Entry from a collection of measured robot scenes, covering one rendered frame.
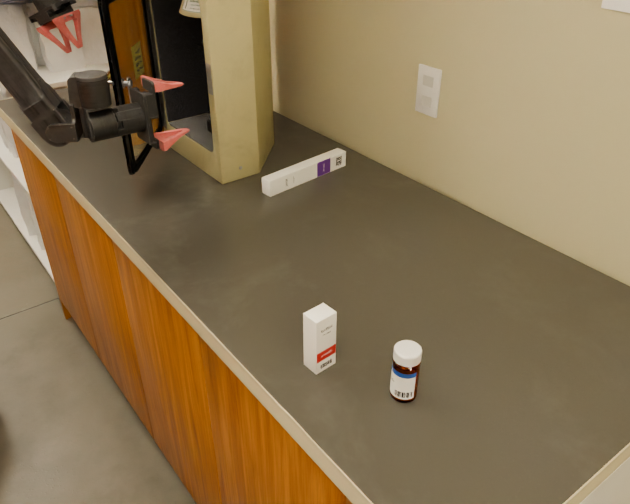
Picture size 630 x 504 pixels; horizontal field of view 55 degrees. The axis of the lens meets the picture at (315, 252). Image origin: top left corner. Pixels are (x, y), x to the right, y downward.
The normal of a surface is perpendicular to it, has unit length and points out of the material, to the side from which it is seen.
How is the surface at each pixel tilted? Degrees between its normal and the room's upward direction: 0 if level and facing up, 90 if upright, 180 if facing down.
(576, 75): 90
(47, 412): 0
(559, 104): 90
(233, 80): 90
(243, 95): 90
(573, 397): 0
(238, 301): 0
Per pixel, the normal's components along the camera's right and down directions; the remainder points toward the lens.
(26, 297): 0.00, -0.84
